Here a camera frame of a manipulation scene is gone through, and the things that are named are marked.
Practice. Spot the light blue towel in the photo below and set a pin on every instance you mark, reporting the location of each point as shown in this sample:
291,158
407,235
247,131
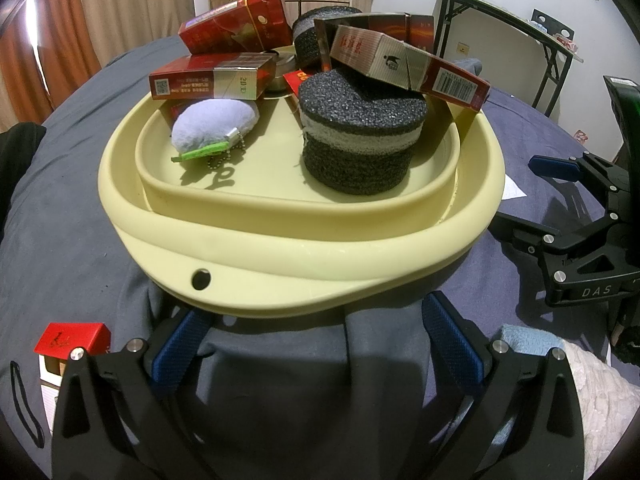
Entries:
530,340

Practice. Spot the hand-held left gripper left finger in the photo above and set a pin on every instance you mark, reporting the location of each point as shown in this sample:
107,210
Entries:
175,347

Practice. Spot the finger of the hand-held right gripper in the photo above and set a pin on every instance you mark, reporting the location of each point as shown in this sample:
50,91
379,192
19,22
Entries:
555,166
530,235

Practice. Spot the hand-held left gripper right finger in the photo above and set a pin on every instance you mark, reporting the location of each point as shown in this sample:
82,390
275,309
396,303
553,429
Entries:
450,340

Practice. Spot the small red packet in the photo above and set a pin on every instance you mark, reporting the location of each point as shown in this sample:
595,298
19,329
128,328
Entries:
295,80

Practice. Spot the white paper scrap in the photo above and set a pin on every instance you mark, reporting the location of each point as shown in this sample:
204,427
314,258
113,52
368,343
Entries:
512,187

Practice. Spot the pale yellow plastic basin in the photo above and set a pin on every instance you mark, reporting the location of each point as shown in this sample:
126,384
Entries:
300,270

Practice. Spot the black cloth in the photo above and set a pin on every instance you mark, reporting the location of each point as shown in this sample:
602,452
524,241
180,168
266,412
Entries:
20,160

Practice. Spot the dark grey cloth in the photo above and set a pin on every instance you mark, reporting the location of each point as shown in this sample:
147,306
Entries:
325,385

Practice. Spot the silver red cigarette box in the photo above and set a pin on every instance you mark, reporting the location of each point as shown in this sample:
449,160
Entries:
380,55

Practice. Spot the red lid white box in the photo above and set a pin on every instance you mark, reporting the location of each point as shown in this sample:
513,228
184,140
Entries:
70,342

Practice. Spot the black folding table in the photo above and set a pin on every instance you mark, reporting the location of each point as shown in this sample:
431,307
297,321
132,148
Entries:
500,15

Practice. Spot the beige curtain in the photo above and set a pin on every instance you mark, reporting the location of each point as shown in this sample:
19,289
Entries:
135,5

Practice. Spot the black grey sponge roll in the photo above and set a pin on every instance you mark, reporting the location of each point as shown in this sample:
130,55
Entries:
312,30
360,135

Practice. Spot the red gold cigarette box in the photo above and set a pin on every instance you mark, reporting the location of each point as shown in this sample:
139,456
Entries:
210,82

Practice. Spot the white quilt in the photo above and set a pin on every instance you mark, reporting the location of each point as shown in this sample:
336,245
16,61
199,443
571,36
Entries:
600,410

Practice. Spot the orange brown curtain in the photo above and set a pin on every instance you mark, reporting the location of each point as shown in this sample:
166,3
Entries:
40,35

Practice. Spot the small metal tin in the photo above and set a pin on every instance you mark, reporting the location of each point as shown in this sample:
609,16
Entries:
282,67

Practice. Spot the brown red box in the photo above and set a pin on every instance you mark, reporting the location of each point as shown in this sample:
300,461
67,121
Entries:
395,22

